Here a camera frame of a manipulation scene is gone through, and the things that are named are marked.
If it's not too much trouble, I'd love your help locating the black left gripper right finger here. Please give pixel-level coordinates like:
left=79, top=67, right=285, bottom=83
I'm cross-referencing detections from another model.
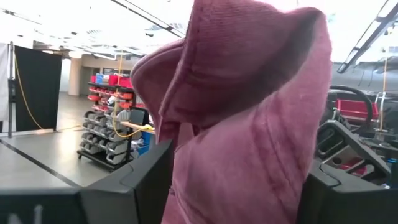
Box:
left=297, top=159, right=398, bottom=224

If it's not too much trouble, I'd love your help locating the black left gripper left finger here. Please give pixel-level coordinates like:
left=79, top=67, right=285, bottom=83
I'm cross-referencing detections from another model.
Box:
left=80, top=139, right=175, bottom=224

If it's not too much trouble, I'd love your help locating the maroon fabric hat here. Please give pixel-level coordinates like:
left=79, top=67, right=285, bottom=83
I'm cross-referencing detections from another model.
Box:
left=130, top=0, right=333, bottom=224

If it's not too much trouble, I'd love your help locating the red translucent plastic bin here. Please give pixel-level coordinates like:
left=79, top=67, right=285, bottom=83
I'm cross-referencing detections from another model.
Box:
left=337, top=157, right=369, bottom=178

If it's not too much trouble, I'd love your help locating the blue storage bin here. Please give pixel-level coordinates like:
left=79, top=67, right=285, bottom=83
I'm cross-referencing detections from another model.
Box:
left=136, top=131, right=154, bottom=156

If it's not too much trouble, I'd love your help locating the wooden workbench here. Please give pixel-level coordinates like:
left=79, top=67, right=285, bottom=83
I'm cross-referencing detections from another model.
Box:
left=119, top=120, right=156, bottom=135

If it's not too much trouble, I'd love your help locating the parts bin storage rack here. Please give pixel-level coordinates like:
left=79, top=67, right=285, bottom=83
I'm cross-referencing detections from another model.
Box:
left=76, top=73, right=156, bottom=172

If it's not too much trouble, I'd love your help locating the red storage crate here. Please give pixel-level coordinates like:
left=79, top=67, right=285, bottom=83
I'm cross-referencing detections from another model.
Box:
left=335, top=98, right=380, bottom=123

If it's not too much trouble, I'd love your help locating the white building column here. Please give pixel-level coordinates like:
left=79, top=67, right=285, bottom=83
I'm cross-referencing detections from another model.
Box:
left=68, top=51, right=83, bottom=96

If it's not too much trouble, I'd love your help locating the black curtain panel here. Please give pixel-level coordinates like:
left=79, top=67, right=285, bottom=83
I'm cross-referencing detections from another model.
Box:
left=14, top=45, right=63, bottom=132

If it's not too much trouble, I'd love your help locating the black vertical pole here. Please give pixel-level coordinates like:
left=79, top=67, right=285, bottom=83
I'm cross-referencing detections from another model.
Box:
left=7, top=42, right=15, bottom=138

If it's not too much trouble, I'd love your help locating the white curtain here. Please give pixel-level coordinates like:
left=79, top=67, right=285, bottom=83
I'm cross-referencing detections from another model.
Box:
left=0, top=42, right=10, bottom=122

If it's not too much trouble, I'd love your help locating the yellow cable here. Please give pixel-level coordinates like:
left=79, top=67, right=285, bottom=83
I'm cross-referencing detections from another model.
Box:
left=14, top=54, right=82, bottom=132
left=111, top=54, right=155, bottom=139

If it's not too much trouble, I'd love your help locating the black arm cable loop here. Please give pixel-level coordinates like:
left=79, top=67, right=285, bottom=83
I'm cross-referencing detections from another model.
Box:
left=328, top=84, right=374, bottom=131

